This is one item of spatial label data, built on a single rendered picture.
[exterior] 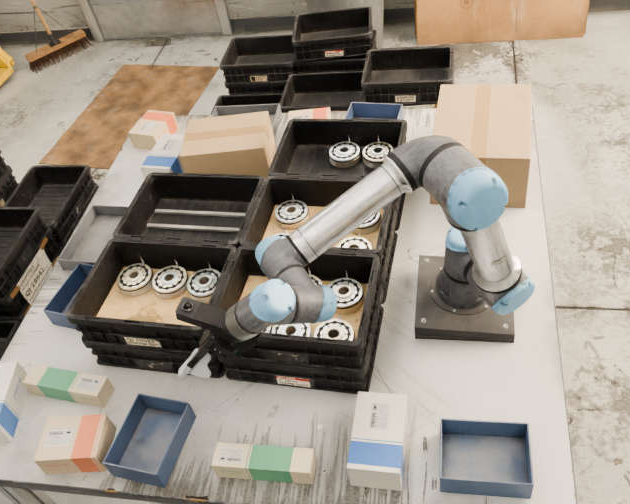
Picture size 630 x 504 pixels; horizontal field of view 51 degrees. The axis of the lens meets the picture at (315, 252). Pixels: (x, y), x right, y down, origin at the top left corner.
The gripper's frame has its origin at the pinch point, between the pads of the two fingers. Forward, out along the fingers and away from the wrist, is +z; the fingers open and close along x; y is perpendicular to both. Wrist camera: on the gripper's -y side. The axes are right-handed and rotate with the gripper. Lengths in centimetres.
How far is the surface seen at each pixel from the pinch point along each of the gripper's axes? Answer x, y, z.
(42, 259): 65, -39, 125
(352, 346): 14.7, 31.3, -14.4
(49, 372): 1, -18, 57
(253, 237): 49, 7, 16
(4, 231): 73, -58, 136
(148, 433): -7.4, 9.7, 37.5
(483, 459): 4, 70, -21
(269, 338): 13.2, 16.7, -0.1
